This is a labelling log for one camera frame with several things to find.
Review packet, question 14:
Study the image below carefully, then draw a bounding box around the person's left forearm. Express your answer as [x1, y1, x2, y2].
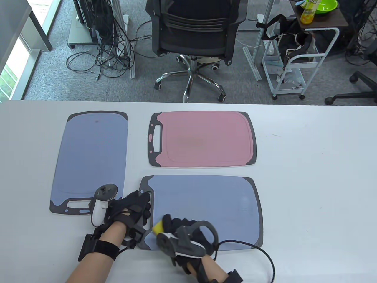
[65, 221, 130, 283]

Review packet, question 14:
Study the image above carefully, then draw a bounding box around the grey cart base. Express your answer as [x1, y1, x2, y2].
[67, 21, 97, 49]

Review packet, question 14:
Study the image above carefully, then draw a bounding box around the person's right hand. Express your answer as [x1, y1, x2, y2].
[162, 214, 220, 276]

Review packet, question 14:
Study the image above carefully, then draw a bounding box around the aluminium frame leg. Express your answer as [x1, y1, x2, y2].
[113, 0, 136, 79]
[243, 0, 276, 81]

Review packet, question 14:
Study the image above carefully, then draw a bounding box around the window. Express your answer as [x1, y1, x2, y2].
[0, 32, 40, 101]

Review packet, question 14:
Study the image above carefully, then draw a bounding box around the black bag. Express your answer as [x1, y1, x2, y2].
[256, 14, 317, 70]

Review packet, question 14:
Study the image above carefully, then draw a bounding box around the black cable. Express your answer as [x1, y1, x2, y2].
[219, 240, 275, 283]

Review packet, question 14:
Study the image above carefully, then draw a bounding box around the tangle of black cables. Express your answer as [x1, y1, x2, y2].
[66, 18, 153, 81]
[345, 0, 377, 67]

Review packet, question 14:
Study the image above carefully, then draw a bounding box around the blue cutting board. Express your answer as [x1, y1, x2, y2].
[49, 111, 128, 215]
[138, 175, 264, 251]

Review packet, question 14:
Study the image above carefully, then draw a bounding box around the green bowl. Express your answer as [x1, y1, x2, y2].
[315, 0, 338, 13]

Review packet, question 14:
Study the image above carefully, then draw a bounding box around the black office chair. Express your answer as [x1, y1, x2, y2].
[146, 0, 248, 103]

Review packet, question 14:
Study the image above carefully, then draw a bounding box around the grey white hand controller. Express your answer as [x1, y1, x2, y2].
[90, 183, 118, 227]
[156, 221, 220, 267]

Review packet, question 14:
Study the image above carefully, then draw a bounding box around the pink cutting board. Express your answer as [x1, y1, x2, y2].
[148, 111, 257, 168]

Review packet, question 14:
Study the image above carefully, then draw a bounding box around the yellow drink bottle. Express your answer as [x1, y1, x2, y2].
[300, 0, 320, 24]

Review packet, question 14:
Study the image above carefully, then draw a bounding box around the person's left hand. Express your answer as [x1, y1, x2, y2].
[107, 190, 152, 229]

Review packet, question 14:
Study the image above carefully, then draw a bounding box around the white cart brown top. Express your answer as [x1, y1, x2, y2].
[262, 0, 349, 101]

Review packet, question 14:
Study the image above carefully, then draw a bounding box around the black chair base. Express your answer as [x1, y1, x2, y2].
[325, 71, 377, 106]

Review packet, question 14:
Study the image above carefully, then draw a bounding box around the white power strip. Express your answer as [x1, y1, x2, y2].
[116, 15, 130, 56]

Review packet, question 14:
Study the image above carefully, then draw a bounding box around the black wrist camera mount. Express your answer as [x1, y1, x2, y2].
[225, 268, 243, 283]
[77, 224, 148, 262]

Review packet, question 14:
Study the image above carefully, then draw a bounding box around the person's right forearm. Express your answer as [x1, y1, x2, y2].
[188, 255, 230, 283]

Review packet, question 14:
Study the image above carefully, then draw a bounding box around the black computer tower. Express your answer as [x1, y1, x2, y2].
[73, 0, 115, 45]

